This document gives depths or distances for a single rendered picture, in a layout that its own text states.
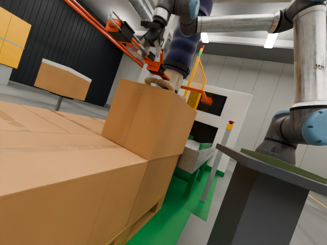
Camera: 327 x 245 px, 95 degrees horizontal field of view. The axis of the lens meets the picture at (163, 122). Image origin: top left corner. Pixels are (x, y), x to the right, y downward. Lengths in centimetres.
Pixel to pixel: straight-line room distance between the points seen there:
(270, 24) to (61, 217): 128
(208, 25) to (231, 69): 1029
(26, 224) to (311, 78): 109
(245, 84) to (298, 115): 1007
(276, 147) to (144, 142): 71
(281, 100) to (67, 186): 1076
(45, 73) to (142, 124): 204
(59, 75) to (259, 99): 995
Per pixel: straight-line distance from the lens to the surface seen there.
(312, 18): 104
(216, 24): 109
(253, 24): 113
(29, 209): 49
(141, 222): 132
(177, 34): 128
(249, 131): 1033
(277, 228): 105
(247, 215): 96
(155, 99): 86
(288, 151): 101
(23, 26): 832
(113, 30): 73
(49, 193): 49
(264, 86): 1097
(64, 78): 255
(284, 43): 972
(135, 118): 90
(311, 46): 98
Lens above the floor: 78
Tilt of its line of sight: 1 degrees down
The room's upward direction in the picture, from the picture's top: 20 degrees clockwise
